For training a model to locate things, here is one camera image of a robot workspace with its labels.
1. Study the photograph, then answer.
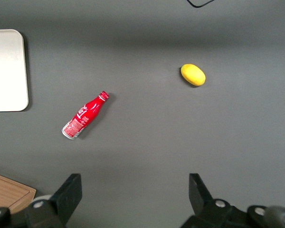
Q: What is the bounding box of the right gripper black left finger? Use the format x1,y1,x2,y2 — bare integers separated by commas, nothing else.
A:
25,173,83,228

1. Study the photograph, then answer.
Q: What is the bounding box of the beige rectangular tray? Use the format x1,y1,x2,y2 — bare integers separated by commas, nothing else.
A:
0,29,29,113

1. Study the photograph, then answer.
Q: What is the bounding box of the black cable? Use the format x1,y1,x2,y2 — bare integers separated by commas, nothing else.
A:
186,0,214,9

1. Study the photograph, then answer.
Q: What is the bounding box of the yellow lemon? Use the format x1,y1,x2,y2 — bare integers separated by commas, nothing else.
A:
180,63,206,86

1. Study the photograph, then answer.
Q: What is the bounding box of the red cola bottle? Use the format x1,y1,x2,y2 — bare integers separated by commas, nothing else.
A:
61,90,110,140

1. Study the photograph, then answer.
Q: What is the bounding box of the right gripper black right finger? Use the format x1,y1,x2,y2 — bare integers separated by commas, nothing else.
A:
180,173,252,228

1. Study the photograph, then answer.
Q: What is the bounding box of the wooden drawer cabinet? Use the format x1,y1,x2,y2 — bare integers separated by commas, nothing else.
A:
0,171,37,214

